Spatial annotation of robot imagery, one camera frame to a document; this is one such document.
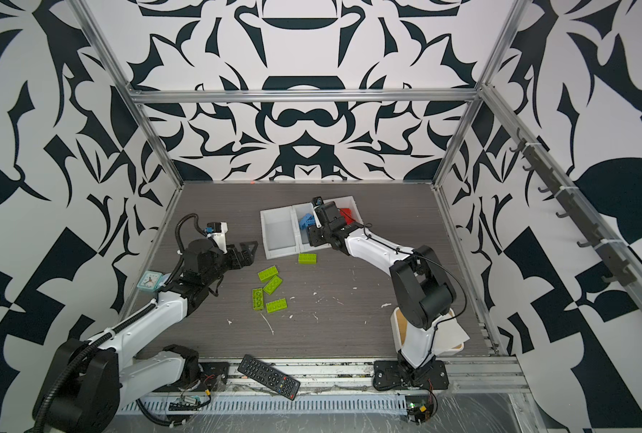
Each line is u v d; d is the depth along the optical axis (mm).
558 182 597
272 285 913
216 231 740
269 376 733
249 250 782
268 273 925
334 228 710
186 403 685
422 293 481
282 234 1023
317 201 829
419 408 711
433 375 714
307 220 1034
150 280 900
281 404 713
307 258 964
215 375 739
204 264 647
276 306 864
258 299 870
